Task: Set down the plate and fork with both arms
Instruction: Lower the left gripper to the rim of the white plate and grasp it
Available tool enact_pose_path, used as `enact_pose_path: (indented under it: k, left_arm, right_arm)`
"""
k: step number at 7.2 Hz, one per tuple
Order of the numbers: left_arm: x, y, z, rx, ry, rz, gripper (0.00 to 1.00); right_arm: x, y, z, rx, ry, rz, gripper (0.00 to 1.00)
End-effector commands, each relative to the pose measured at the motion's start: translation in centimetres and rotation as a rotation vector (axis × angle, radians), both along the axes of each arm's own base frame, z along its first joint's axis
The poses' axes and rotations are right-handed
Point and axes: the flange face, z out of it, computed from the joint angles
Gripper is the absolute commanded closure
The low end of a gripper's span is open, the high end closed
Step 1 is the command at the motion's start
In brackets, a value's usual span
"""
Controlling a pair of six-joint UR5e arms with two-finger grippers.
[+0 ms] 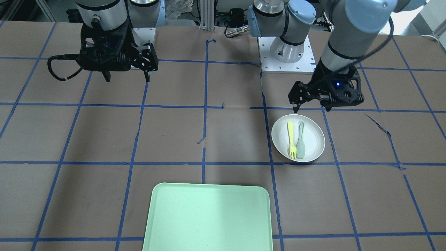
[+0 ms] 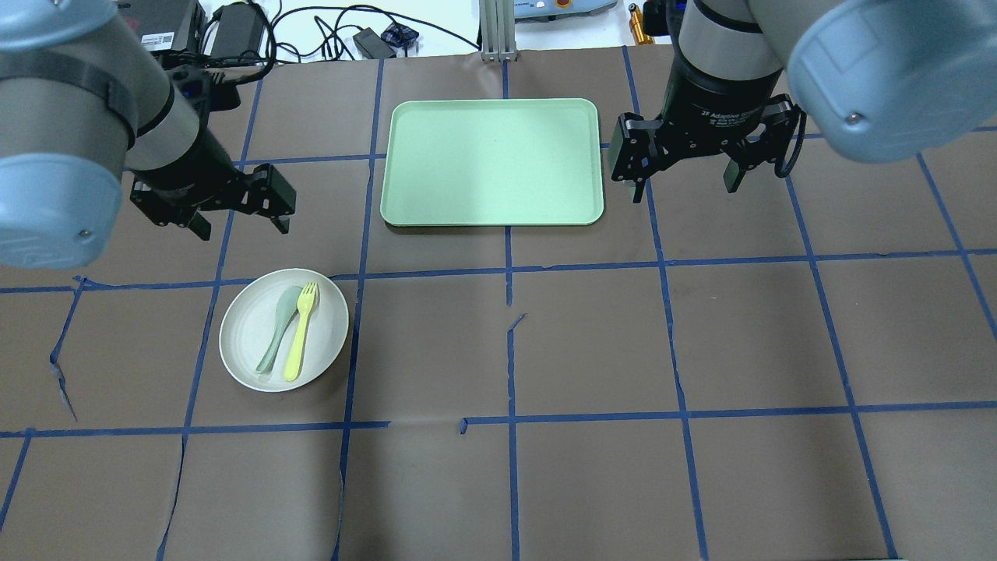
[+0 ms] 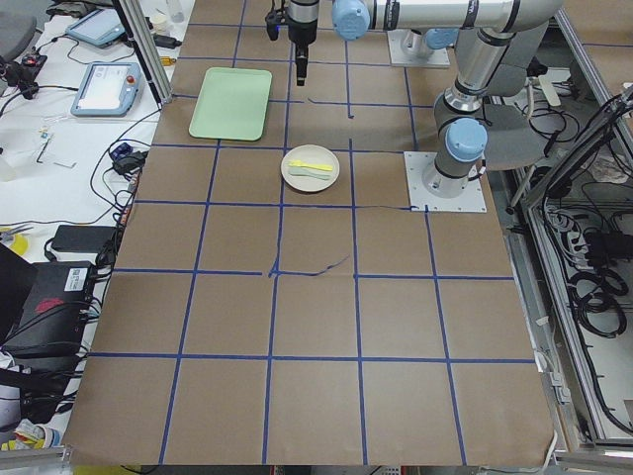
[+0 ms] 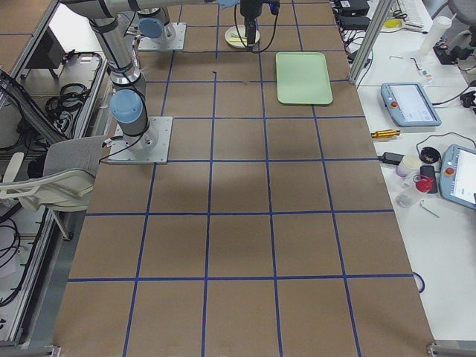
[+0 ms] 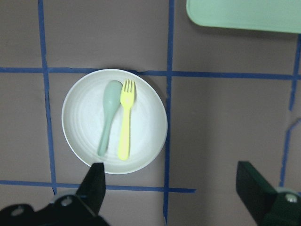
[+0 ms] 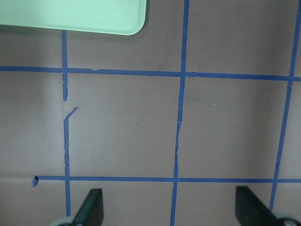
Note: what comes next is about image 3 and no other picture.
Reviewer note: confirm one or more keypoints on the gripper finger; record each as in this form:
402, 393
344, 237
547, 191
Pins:
301, 74

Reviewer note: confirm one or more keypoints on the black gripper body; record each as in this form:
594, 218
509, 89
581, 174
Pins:
302, 28

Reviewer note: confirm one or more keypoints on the yellow plastic fork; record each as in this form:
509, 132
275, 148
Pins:
314, 166

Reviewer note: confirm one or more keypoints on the white round plate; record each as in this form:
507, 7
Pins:
313, 154

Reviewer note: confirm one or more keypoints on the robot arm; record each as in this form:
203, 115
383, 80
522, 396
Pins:
419, 43
496, 42

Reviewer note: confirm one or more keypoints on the light green tray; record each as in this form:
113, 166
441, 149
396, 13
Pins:
231, 104

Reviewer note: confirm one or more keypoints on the pale green plastic spoon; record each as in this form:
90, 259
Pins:
307, 172

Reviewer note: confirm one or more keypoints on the black power adapter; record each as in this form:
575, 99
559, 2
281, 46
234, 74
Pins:
163, 41

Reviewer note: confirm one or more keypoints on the gold metal cylinder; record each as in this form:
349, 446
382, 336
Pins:
168, 60

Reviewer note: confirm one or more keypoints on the teach pendant near tray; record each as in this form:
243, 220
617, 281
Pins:
108, 89

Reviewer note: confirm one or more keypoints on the grey office chair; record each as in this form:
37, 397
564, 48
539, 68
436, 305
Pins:
512, 143

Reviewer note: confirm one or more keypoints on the black power brick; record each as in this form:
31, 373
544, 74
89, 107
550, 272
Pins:
86, 239

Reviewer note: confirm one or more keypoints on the black computer box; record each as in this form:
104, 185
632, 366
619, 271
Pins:
44, 306

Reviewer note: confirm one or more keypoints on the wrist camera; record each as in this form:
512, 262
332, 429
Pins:
274, 20

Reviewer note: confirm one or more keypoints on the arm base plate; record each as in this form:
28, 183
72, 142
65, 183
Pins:
439, 59
430, 191

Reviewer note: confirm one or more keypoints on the aluminium frame post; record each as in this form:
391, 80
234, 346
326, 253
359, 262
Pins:
138, 32

